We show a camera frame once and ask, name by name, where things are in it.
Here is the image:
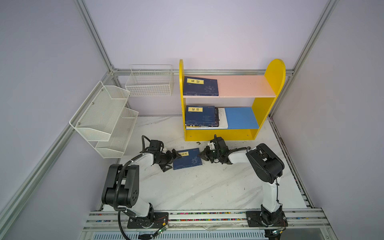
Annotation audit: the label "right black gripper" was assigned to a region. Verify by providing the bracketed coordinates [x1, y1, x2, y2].
[196, 146, 222, 163]

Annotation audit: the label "white book brown bars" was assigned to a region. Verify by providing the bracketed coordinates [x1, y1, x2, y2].
[186, 108, 229, 130]

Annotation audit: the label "navy book yellow label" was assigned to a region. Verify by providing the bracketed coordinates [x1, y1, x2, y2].
[185, 106, 216, 126]

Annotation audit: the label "navy bagua book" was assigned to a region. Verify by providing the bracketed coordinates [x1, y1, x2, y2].
[183, 76, 219, 97]

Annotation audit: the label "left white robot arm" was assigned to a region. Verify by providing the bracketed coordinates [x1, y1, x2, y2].
[101, 135, 182, 218]

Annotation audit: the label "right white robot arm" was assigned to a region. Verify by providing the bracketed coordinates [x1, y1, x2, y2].
[198, 136, 285, 227]

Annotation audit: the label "yellow pink blue bookshelf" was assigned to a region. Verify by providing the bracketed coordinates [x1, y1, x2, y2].
[179, 59, 286, 142]

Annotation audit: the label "white mesh two-tier rack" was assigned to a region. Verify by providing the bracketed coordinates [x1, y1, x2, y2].
[69, 82, 139, 159]

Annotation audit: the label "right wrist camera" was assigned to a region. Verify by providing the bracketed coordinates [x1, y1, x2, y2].
[208, 142, 216, 151]

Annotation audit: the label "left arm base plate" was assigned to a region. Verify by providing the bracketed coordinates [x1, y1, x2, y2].
[127, 212, 169, 229]

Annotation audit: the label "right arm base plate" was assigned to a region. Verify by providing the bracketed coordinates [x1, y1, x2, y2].
[246, 210, 288, 228]

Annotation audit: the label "white wire basket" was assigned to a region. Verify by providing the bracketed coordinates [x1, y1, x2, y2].
[125, 65, 174, 97]

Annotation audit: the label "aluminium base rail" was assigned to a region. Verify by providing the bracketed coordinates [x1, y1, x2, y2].
[80, 208, 337, 240]

